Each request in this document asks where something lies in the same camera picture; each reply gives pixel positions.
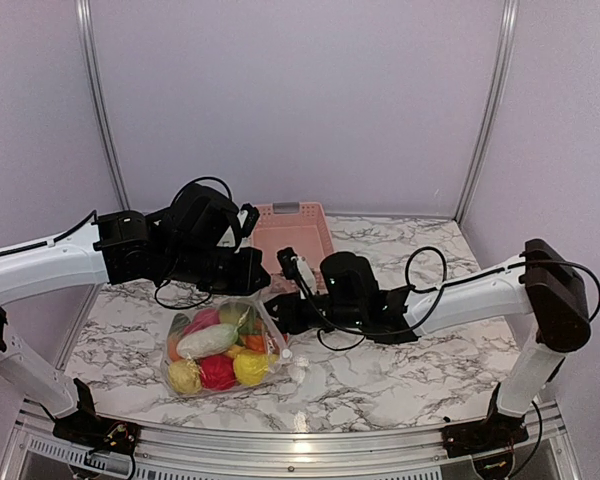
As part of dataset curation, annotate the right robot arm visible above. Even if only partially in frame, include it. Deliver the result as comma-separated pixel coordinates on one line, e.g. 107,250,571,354
265,239,600,448

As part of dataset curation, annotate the front aluminium rail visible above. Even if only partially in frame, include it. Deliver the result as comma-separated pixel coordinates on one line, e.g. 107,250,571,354
9,394,581,480

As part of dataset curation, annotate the orange fake pumpkin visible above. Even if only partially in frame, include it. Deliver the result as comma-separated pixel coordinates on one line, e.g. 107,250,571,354
241,334,268,353

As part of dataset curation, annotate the pale yellow fake fruit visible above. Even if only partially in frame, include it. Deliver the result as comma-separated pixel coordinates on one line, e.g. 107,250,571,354
167,359,202,395

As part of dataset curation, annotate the pink perforated plastic basket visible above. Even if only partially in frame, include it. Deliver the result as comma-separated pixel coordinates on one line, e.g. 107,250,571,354
251,202,334,295

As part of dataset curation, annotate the clear zip top bag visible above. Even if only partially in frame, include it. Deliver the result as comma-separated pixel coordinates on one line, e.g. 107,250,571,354
161,296,293,398

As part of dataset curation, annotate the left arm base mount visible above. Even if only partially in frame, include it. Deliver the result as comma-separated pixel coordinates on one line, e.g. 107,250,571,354
53,379,141,455

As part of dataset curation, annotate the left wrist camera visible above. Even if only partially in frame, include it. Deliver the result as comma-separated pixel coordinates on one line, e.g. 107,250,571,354
218,203,260,249

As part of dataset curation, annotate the aluminium frame post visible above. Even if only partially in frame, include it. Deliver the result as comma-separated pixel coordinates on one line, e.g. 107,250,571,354
454,0,520,226
75,0,131,210

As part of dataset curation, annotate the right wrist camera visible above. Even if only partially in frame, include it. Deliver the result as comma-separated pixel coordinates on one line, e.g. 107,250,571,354
276,247,318,300

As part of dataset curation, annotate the left aluminium frame post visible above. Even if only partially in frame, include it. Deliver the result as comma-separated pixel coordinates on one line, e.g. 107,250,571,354
75,0,131,210

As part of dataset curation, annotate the pink fake fruit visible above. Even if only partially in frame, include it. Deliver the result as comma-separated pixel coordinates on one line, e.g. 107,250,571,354
183,308,220,336

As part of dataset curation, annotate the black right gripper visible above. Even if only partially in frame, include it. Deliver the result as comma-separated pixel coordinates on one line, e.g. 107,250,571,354
254,289,365,335

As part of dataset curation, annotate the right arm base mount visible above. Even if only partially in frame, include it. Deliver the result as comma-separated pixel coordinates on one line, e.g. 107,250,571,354
441,419,529,458

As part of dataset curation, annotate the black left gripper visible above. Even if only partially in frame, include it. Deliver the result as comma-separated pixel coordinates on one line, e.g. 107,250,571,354
163,243,272,296

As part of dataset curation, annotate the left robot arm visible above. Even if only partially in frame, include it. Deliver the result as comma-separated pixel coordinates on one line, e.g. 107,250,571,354
0,177,271,445

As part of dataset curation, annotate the yellow fake lemon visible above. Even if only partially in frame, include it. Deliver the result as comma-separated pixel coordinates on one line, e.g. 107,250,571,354
233,350,269,387

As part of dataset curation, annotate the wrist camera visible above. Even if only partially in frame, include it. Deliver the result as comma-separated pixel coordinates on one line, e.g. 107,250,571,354
276,247,318,300
218,203,260,249

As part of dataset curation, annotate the red fake pepper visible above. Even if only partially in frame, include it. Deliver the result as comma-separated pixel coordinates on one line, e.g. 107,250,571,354
199,354,236,391

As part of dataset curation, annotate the right aluminium frame post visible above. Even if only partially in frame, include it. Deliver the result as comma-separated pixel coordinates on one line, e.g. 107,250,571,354
454,0,520,226

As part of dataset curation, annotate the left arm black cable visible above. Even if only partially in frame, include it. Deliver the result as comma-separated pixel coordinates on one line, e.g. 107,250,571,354
0,175,241,309

